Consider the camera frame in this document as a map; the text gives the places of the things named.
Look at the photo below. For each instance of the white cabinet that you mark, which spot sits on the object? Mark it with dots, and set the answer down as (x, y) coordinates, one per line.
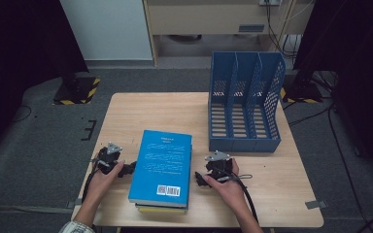
(110, 29)

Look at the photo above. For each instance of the beige wooden desk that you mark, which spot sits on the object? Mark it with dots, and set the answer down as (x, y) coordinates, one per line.
(200, 19)

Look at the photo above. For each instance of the black stand base yellow stripes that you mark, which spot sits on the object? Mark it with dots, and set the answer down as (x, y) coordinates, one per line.
(304, 92)
(77, 92)

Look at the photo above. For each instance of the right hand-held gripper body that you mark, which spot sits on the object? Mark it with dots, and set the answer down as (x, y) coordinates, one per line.
(219, 166)

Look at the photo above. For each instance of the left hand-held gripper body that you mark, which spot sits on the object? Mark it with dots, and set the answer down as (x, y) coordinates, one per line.
(105, 160)

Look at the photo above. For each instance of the blue plastic file rack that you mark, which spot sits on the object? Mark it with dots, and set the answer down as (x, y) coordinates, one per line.
(243, 145)

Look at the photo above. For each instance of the white power strip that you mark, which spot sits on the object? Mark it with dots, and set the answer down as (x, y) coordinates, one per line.
(270, 2)

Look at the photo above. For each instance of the person's left hand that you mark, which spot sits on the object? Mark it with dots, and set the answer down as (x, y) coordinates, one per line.
(98, 184)

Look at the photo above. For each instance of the blue book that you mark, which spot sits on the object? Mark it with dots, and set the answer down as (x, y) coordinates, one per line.
(162, 161)

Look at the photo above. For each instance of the black curtain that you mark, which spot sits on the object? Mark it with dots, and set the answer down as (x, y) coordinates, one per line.
(19, 48)
(362, 48)

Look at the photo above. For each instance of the person's right hand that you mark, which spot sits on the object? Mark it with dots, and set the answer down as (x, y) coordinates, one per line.
(231, 192)

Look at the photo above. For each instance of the yellow book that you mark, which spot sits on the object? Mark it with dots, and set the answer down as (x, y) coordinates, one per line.
(162, 210)

